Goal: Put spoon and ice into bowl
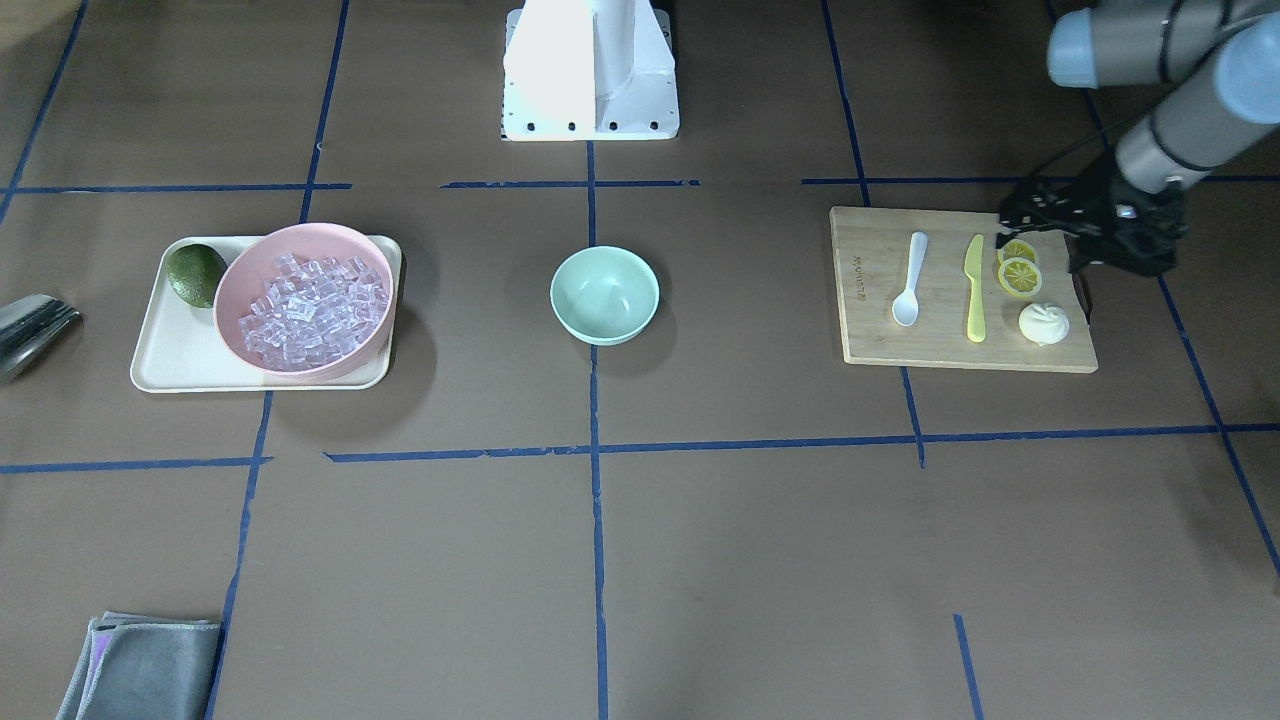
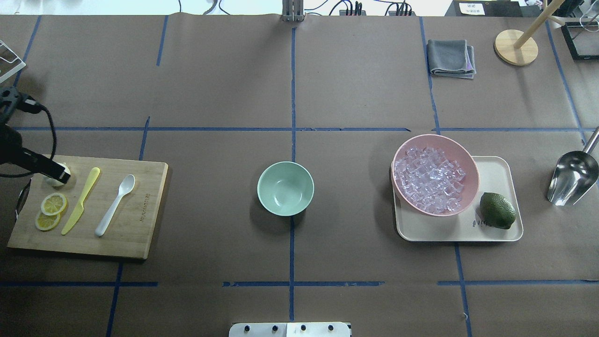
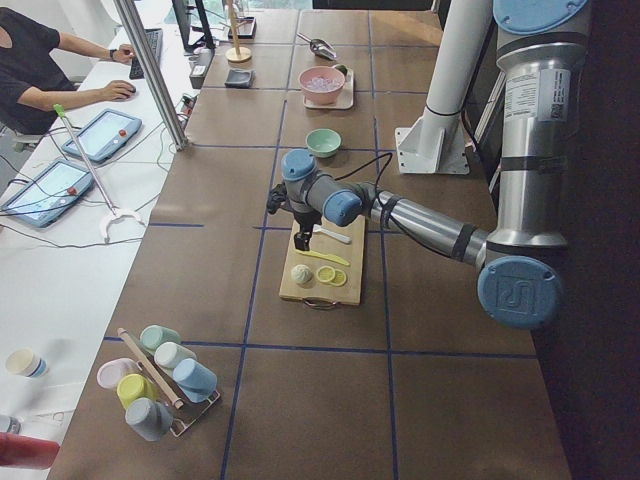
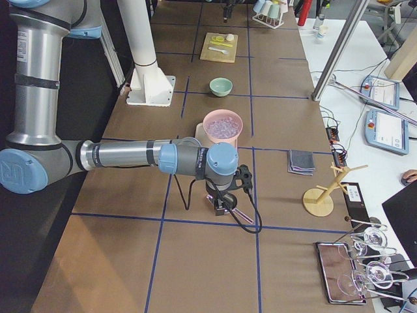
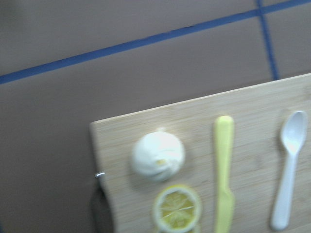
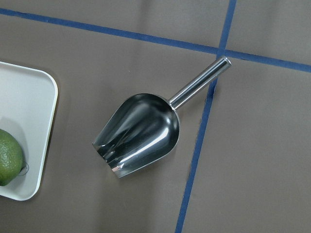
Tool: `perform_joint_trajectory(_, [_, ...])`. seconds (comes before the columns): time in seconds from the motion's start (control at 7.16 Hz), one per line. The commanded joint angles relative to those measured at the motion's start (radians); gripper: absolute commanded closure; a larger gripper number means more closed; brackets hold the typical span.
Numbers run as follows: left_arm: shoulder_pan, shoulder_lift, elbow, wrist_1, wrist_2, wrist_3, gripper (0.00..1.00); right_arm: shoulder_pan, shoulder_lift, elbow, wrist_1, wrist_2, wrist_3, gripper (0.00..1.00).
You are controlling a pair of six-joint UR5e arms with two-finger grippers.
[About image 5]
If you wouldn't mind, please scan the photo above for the white plastic spoon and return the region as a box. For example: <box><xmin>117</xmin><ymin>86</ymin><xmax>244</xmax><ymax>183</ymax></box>
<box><xmin>270</xmin><ymin>111</ymin><xmax>308</xmax><ymax>231</ymax></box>

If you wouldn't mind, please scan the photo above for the lemon slice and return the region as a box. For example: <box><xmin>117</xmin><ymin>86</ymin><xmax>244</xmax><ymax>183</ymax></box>
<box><xmin>152</xmin><ymin>184</ymin><xmax>202</xmax><ymax>233</ymax></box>
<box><xmin>153</xmin><ymin>223</ymin><xmax>201</xmax><ymax>233</ymax></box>

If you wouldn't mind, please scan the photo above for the yellow plastic knife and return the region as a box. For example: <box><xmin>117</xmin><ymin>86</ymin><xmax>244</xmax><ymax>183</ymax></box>
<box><xmin>214</xmin><ymin>116</ymin><xmax>235</xmax><ymax>233</ymax></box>

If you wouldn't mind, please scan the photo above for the bamboo cutting board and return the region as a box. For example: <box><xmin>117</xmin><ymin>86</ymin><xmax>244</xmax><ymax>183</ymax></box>
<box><xmin>90</xmin><ymin>74</ymin><xmax>311</xmax><ymax>233</ymax></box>

